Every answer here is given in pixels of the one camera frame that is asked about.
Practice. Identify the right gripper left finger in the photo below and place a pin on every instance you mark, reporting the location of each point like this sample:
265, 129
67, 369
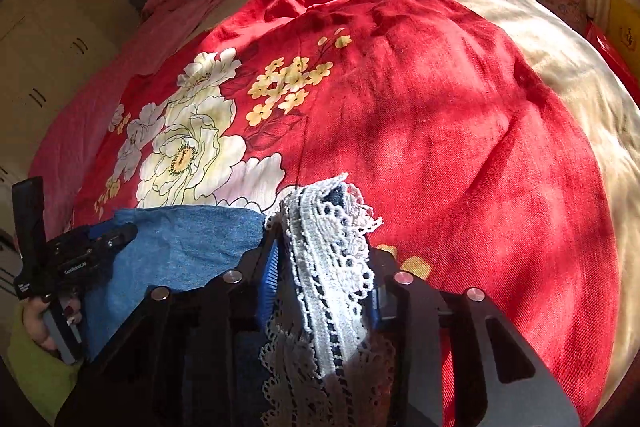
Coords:
185, 358

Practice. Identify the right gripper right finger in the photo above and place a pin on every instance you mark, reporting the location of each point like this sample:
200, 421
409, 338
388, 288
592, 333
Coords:
463, 347

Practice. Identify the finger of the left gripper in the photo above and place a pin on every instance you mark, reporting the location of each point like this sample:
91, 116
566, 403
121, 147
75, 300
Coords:
107, 238

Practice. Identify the blue denim pants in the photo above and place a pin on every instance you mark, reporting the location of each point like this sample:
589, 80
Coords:
315, 359

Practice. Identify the left green sleeve forearm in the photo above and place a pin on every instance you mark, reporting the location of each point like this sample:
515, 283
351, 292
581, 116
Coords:
45, 380

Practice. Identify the person's left hand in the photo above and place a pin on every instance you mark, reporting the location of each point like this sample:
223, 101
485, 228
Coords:
37, 319

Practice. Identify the cream wardrobe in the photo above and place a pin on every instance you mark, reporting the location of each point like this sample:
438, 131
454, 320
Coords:
49, 49

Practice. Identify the beige mattress sheet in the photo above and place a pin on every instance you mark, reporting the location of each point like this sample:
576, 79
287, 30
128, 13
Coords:
604, 109

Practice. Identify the red floral bedspread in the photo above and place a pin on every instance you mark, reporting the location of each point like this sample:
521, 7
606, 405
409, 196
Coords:
479, 172

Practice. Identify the yellow bag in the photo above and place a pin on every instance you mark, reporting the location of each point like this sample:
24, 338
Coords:
624, 32

